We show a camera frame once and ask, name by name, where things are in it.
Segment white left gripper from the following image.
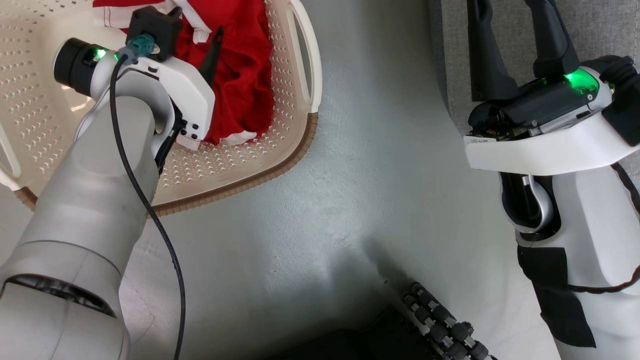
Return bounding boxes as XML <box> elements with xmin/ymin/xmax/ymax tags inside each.
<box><xmin>53</xmin><ymin>26</ymin><xmax>225</xmax><ymax>152</ymax></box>

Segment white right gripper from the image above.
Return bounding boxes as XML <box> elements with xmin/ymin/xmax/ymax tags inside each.
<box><xmin>463</xmin><ymin>0</ymin><xmax>640</xmax><ymax>176</ymax></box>

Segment red garment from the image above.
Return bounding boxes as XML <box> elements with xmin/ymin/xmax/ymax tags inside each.
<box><xmin>92</xmin><ymin>0</ymin><xmax>275</xmax><ymax>147</ymax></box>

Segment grey fabric sofa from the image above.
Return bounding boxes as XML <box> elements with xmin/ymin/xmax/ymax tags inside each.
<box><xmin>428</xmin><ymin>0</ymin><xmax>640</xmax><ymax>182</ymax></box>

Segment beige perforated laundry basket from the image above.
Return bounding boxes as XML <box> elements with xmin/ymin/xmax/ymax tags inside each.
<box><xmin>0</xmin><ymin>0</ymin><xmax>323</xmax><ymax>217</ymax></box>

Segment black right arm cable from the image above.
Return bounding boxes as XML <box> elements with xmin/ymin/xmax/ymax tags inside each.
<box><xmin>564</xmin><ymin>162</ymin><xmax>640</xmax><ymax>296</ymax></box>

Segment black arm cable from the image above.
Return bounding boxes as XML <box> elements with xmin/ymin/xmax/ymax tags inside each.
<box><xmin>108</xmin><ymin>33</ymin><xmax>188</xmax><ymax>360</ymax></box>
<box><xmin>564</xmin><ymin>162</ymin><xmax>640</xmax><ymax>296</ymax></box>

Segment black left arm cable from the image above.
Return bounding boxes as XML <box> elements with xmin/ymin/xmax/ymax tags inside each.
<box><xmin>108</xmin><ymin>33</ymin><xmax>188</xmax><ymax>360</ymax></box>

